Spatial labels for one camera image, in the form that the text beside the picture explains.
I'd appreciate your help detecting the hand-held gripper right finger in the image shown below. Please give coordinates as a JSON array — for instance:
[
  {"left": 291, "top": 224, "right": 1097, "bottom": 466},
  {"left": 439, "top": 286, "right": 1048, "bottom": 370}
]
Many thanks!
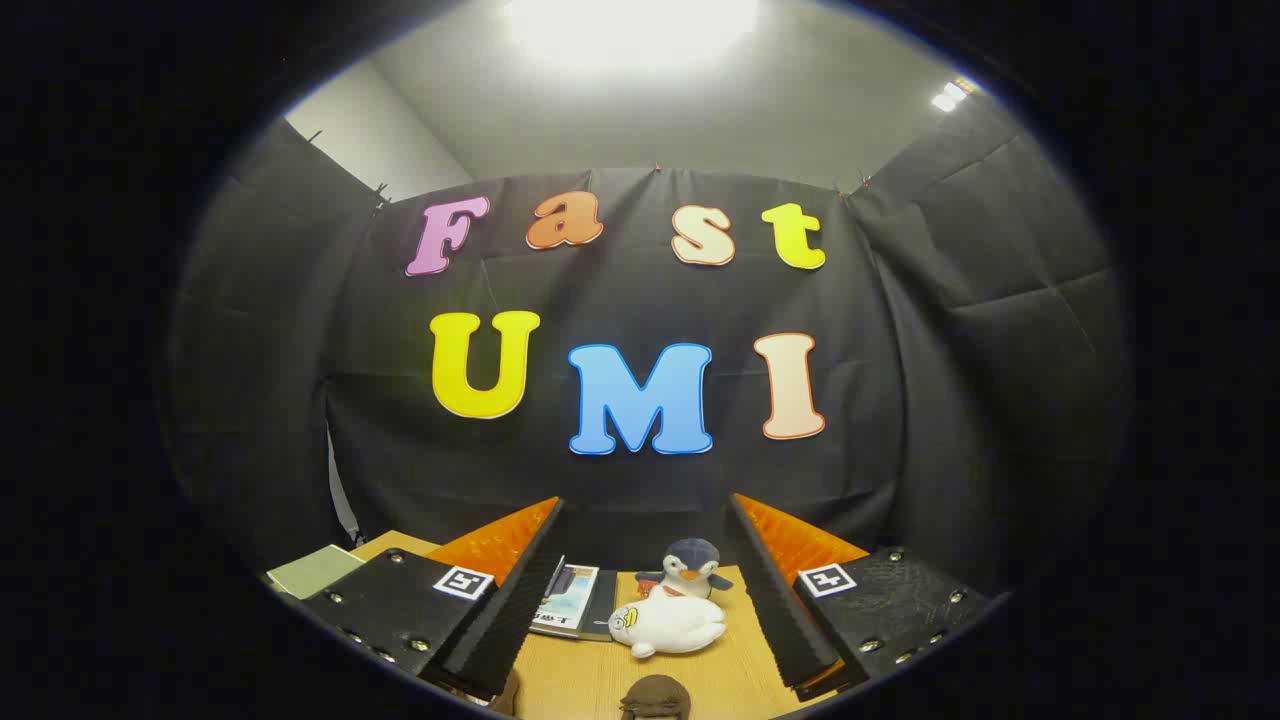
[{"left": 726, "top": 491, "right": 994, "bottom": 701}]

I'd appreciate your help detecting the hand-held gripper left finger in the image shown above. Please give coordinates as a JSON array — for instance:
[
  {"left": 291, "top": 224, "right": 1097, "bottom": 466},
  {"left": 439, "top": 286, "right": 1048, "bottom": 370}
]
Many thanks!
[{"left": 300, "top": 496, "right": 568, "bottom": 701}]

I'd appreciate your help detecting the green fabric storage box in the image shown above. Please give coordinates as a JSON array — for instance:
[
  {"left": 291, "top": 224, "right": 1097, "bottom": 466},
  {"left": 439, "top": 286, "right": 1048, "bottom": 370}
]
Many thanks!
[{"left": 265, "top": 545, "right": 366, "bottom": 601}]

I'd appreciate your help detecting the black book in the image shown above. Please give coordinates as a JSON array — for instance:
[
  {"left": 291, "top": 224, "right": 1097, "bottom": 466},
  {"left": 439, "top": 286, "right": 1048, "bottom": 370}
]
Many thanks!
[{"left": 580, "top": 568, "right": 622, "bottom": 642}]

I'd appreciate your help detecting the grey penguin plush toy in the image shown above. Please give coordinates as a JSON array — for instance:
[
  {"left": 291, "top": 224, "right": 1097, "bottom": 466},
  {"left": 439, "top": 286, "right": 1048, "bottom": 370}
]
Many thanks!
[{"left": 635, "top": 538, "right": 734, "bottom": 601}]

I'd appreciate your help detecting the white plush duck toy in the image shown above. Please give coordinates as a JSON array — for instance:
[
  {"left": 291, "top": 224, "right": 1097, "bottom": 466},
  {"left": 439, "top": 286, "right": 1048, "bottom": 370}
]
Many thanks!
[{"left": 608, "top": 590, "right": 728, "bottom": 659}]

